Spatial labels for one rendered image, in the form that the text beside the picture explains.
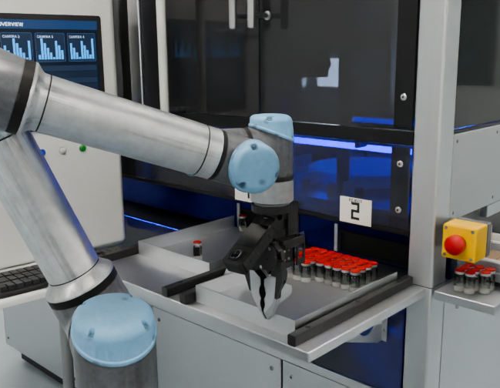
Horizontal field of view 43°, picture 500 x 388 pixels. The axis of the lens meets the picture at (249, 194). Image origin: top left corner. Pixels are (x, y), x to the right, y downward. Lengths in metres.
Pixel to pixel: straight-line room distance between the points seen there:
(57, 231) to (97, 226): 0.97
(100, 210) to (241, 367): 0.62
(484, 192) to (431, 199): 0.24
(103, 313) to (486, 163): 0.97
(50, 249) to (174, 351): 1.14
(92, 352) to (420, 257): 0.76
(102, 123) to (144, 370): 0.35
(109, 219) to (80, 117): 1.15
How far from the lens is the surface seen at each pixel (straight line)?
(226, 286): 1.36
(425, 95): 1.33
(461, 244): 1.31
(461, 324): 1.60
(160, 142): 0.85
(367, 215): 1.44
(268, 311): 1.14
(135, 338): 0.90
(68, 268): 1.00
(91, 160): 1.90
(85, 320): 0.92
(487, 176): 1.57
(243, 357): 1.84
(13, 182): 0.97
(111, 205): 1.96
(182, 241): 1.71
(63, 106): 0.83
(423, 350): 1.47
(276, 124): 1.05
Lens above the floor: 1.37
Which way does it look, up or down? 13 degrees down
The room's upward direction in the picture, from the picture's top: 1 degrees counter-clockwise
